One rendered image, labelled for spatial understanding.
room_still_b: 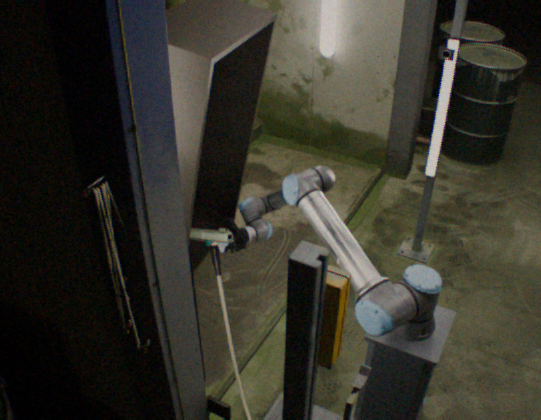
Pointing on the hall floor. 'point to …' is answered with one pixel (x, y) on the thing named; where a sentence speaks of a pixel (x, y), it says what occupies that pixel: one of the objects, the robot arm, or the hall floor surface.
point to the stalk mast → (303, 328)
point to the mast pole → (427, 175)
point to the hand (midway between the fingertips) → (211, 242)
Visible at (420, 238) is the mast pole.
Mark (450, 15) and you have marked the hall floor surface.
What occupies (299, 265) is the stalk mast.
